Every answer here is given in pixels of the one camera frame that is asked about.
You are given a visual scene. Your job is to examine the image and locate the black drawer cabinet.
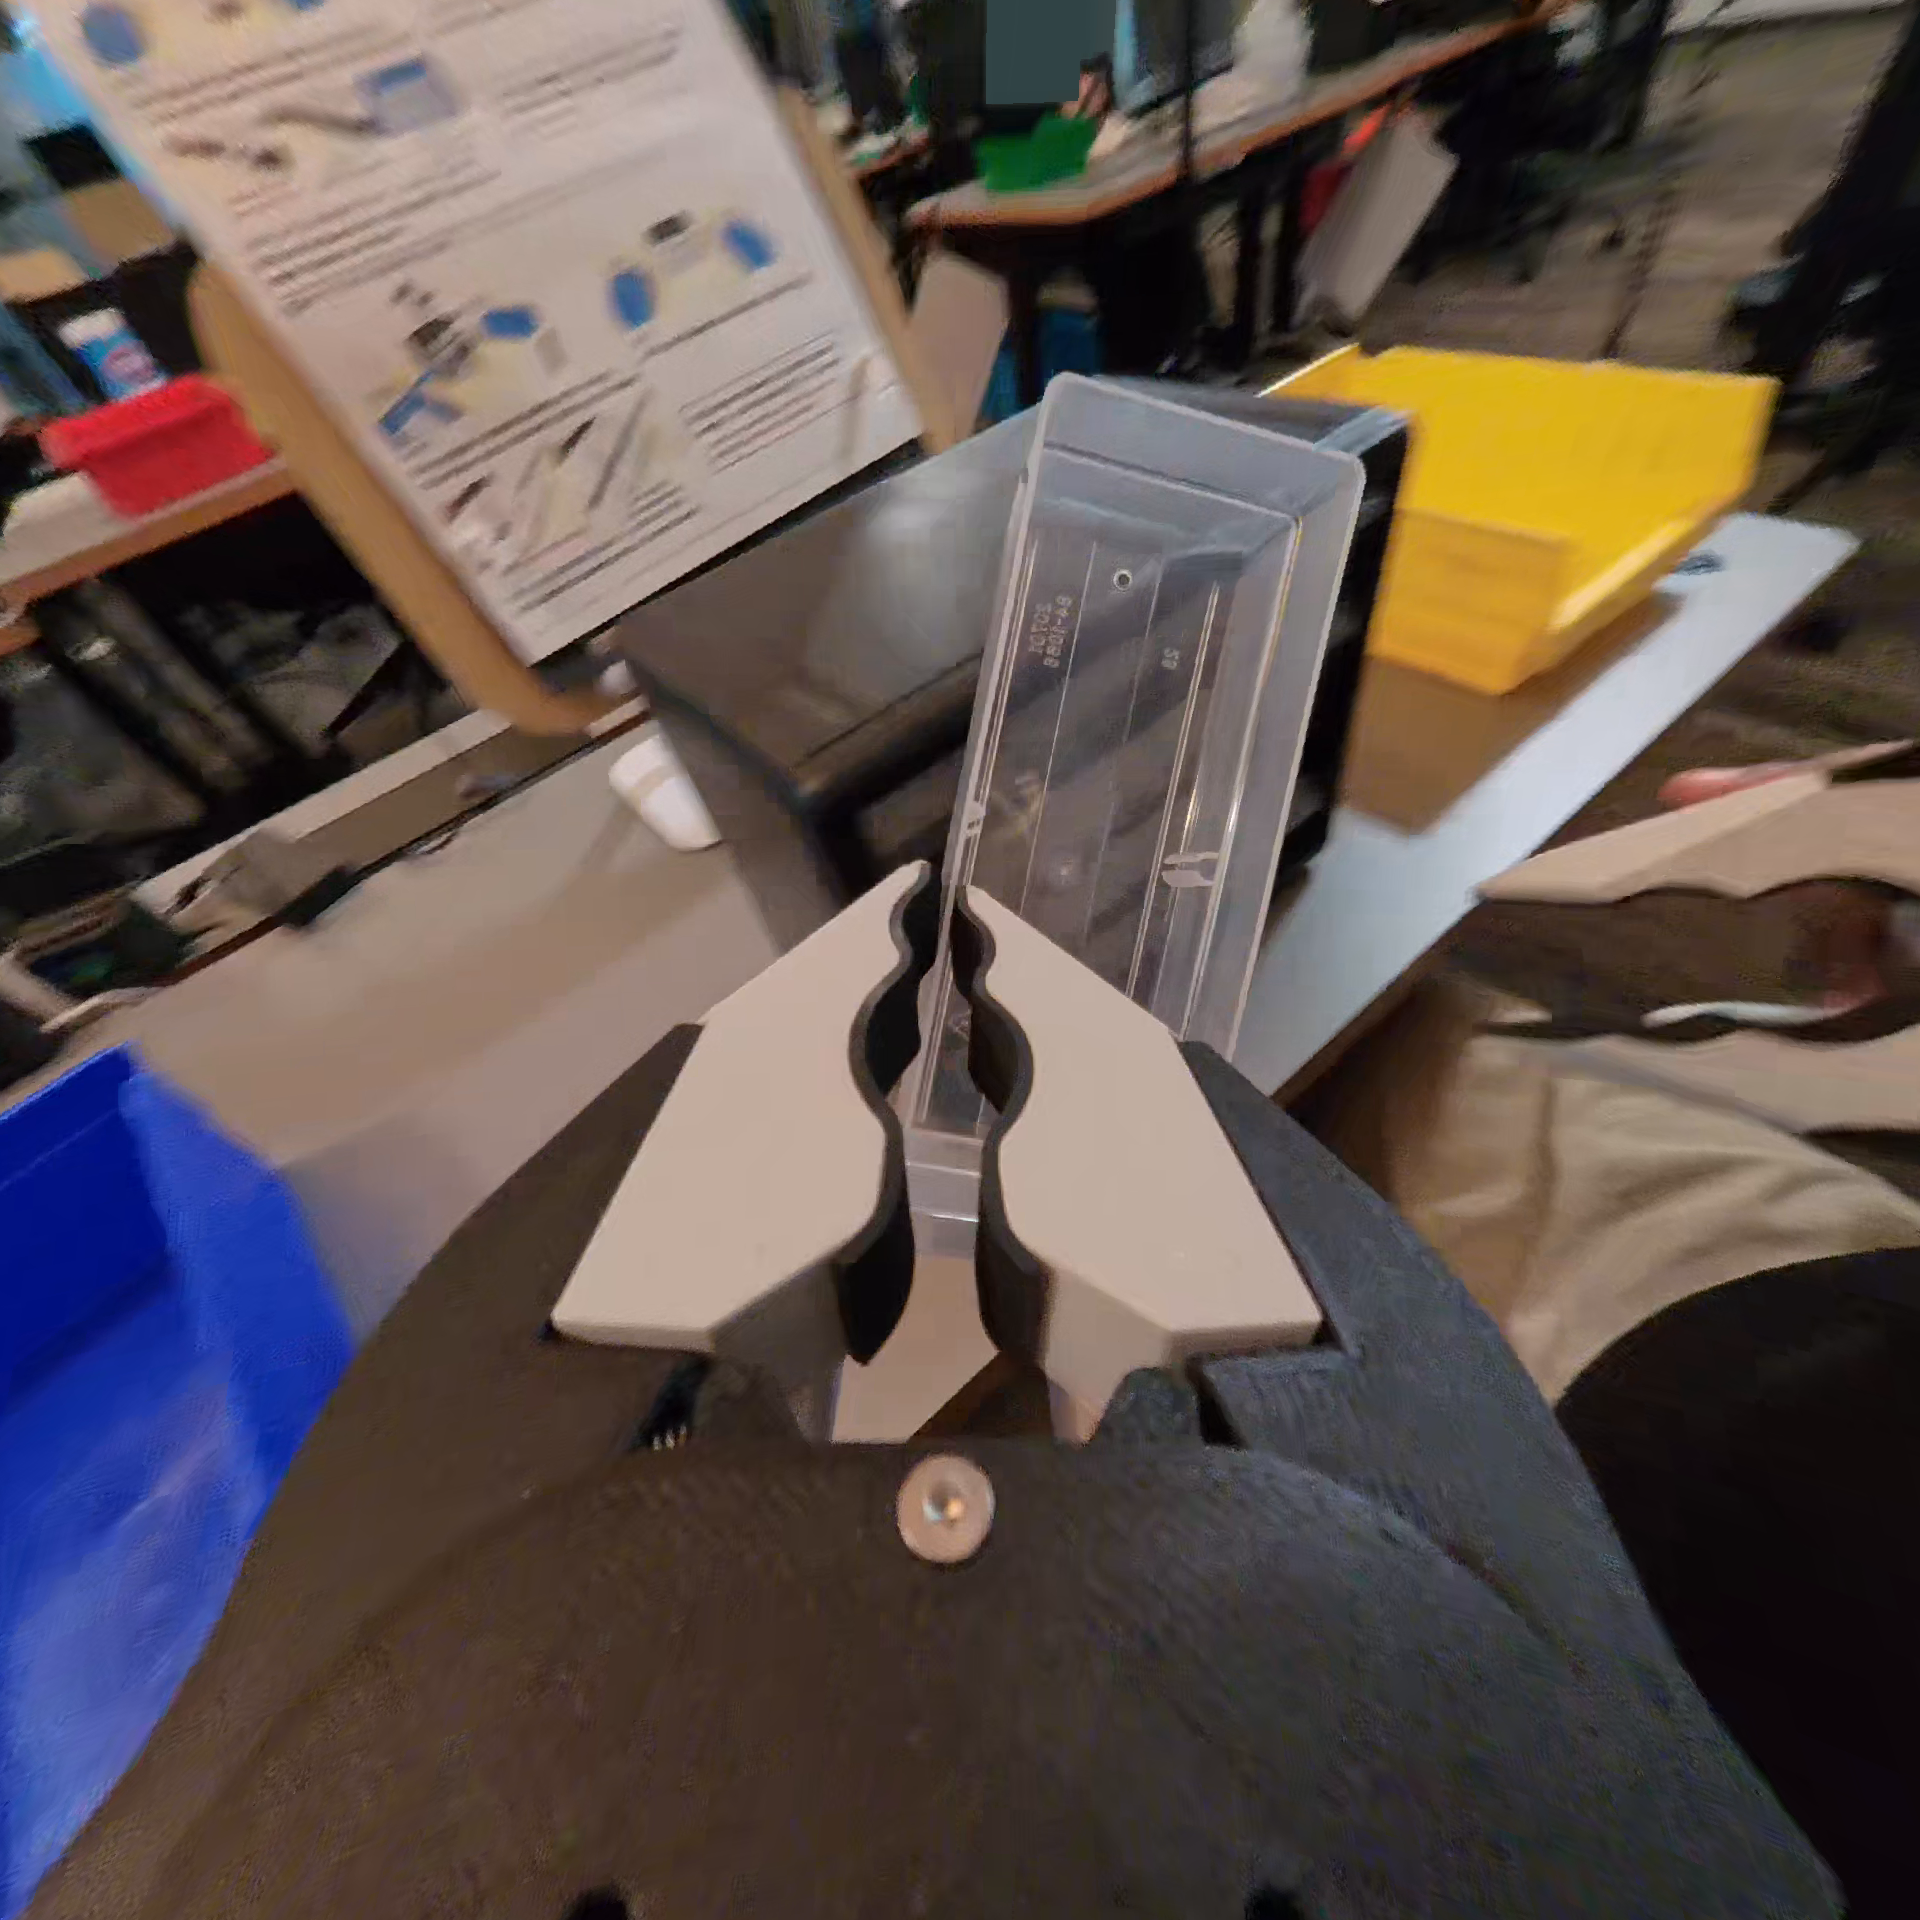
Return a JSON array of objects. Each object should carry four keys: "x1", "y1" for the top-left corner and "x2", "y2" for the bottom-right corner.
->
[{"x1": 614, "y1": 374, "x2": 1412, "y2": 962}]

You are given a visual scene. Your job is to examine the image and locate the yellow plastic bin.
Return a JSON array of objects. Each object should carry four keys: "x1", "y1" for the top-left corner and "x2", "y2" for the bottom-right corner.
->
[{"x1": 1267, "y1": 343, "x2": 1784, "y2": 700}]

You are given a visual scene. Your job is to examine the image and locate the green plastic bin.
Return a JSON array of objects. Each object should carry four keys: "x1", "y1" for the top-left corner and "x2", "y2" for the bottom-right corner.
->
[{"x1": 972, "y1": 112, "x2": 1100, "y2": 194}]

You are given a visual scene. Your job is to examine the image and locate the red plastic bin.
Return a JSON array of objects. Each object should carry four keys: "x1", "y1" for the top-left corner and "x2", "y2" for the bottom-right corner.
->
[{"x1": 37, "y1": 374, "x2": 271, "y2": 519}]

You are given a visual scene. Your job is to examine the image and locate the small white object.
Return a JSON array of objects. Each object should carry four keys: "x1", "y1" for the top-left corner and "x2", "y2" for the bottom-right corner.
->
[{"x1": 607, "y1": 736, "x2": 723, "y2": 855}]

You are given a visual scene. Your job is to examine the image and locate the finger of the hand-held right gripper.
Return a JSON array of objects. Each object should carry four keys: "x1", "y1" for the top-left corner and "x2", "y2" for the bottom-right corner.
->
[{"x1": 1476, "y1": 743, "x2": 1920, "y2": 904}]

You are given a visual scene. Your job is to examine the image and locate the long wooden table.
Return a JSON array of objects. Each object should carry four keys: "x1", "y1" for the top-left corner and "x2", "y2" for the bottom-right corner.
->
[{"x1": 900, "y1": 6, "x2": 1578, "y2": 377}]

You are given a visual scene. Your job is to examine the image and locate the blue plastic bin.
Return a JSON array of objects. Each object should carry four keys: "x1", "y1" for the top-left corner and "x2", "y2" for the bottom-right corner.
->
[{"x1": 0, "y1": 1042, "x2": 355, "y2": 1876}]

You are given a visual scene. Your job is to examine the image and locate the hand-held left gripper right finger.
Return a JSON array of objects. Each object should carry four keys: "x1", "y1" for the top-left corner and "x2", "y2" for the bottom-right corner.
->
[{"x1": 950, "y1": 885, "x2": 1326, "y2": 1441}]

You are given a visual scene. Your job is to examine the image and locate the person's dark knit sweater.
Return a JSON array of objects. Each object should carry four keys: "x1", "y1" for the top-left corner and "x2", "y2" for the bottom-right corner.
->
[{"x1": 1551, "y1": 1245, "x2": 1920, "y2": 1920}]

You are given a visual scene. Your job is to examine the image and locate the clear plastic drawer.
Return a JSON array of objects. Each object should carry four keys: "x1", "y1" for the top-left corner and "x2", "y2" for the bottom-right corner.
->
[{"x1": 885, "y1": 373, "x2": 1368, "y2": 1262}]

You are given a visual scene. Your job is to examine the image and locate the person's beige trousers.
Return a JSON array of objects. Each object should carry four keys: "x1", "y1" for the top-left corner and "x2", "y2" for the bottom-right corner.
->
[{"x1": 1296, "y1": 976, "x2": 1920, "y2": 1402}]

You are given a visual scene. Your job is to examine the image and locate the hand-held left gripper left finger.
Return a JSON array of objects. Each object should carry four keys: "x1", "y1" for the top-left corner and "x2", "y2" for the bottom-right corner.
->
[{"x1": 550, "y1": 860, "x2": 940, "y2": 1367}]

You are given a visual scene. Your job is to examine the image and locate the instruction poster board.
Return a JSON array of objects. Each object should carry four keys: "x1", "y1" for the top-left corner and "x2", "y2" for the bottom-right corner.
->
[{"x1": 23, "y1": 0, "x2": 962, "y2": 736}]

